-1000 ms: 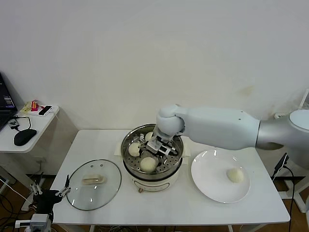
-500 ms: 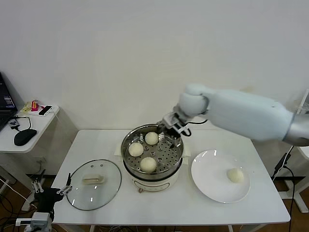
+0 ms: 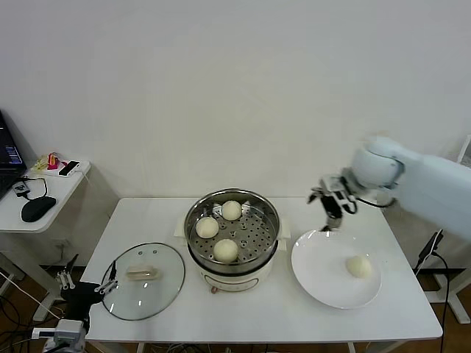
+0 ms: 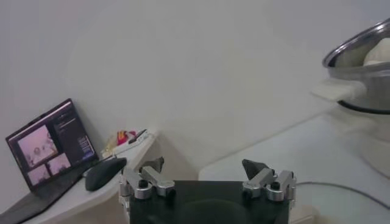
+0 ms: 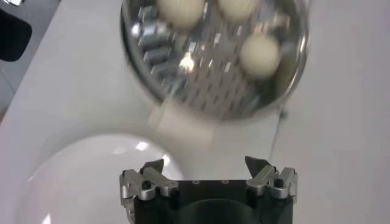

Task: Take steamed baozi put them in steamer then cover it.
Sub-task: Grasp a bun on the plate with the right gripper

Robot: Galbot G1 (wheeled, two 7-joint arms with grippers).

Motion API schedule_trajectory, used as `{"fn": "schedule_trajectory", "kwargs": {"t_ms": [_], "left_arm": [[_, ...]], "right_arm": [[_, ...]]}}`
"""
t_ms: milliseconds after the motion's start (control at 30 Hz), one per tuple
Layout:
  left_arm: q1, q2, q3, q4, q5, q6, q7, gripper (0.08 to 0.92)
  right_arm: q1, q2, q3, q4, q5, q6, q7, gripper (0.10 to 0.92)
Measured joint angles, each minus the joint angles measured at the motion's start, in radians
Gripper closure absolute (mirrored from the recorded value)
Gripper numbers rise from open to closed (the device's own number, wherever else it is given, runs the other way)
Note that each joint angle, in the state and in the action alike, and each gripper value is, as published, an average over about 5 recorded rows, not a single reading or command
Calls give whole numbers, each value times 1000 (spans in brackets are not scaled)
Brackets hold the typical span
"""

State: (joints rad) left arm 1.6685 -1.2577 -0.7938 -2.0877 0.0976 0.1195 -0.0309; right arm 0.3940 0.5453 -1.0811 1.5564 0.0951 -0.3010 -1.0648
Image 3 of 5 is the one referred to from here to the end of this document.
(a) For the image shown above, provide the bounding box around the cream electric cooking pot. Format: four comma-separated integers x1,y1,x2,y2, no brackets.
186,242,275,296

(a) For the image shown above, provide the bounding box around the black and white phone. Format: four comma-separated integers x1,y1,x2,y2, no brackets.
58,160,82,177

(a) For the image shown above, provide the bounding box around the black cable with inline adapter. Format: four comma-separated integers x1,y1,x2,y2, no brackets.
412,228,454,353

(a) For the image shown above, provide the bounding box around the stainless steel steamer basket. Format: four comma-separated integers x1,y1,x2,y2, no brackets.
173,188,291,268

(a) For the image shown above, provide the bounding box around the large white plate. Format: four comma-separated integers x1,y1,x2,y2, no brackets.
290,229,383,310

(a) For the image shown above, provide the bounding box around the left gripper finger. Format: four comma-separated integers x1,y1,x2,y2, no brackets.
93,260,119,295
54,253,80,292

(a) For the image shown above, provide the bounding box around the white side table with cup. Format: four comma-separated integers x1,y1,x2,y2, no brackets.
414,220,471,325

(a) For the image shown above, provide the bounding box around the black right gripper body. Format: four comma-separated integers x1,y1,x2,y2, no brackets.
322,189,358,222

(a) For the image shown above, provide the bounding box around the black adapter with cable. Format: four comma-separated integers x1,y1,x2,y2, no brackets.
13,175,49,202

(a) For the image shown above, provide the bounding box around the white side table with laptop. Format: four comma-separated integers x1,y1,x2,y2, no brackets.
0,159,92,324

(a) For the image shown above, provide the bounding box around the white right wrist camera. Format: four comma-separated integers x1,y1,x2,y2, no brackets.
319,176,349,196

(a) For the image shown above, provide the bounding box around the round glass pot lid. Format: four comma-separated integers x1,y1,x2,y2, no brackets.
100,241,186,321

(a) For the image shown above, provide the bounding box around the white floor cable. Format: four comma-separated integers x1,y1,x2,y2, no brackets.
0,270,60,320

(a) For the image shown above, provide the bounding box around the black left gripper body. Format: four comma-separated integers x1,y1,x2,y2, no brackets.
60,281,103,321

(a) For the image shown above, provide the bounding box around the white steamed baozi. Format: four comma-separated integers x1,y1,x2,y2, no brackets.
221,200,243,221
344,255,372,279
195,216,220,239
213,238,239,263

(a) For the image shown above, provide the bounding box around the yellow snack packet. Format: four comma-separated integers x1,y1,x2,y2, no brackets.
30,153,50,173

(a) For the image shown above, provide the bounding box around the black computer mouse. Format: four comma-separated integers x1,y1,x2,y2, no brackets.
20,196,58,223

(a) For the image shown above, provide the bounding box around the black laptop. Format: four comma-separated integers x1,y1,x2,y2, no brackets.
0,108,29,202

